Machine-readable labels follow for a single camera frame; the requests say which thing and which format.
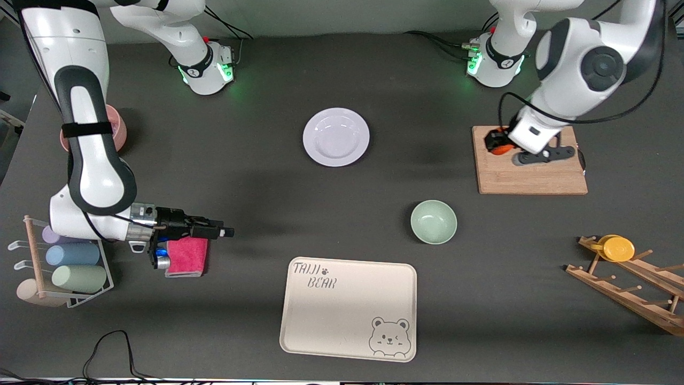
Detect light green bowl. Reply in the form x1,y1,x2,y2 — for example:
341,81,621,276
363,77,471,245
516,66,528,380
410,200,458,245

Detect pale lavender round plate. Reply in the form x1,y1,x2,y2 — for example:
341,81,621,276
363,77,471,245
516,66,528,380
302,107,370,167

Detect blue cup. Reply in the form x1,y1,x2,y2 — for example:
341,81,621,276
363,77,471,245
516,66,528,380
45,243,101,267

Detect yellow mug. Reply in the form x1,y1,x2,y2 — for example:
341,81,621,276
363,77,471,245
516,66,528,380
590,235,636,263

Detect green cup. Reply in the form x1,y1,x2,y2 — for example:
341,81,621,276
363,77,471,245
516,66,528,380
52,265,107,294

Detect black looped cable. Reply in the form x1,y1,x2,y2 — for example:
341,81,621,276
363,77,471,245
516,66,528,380
0,330,214,385

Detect black right arm base cables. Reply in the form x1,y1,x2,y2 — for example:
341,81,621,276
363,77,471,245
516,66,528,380
202,5,255,69

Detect black left arm base cables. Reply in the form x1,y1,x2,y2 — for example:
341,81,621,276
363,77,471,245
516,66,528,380
403,13,501,60

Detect wooden cutting board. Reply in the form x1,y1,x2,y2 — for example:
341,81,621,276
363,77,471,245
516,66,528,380
472,126,589,195

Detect beige cup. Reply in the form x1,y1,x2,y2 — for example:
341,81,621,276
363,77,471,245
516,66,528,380
16,279,68,308

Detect white wire cup rack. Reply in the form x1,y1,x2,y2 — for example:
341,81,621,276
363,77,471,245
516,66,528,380
7,214,115,309

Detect pink bowl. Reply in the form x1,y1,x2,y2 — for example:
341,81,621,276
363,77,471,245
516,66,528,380
60,104,128,156

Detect cream bear print tray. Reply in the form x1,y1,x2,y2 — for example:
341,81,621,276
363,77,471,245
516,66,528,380
279,257,417,363

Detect black arm base cables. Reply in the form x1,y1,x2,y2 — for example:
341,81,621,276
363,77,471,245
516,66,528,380
403,13,501,60
202,5,255,69

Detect pink folded cloth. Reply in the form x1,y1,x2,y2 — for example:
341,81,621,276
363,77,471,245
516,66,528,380
165,237,209,278

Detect wooden peg mug rack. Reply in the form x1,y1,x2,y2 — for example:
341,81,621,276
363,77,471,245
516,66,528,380
566,236,684,337

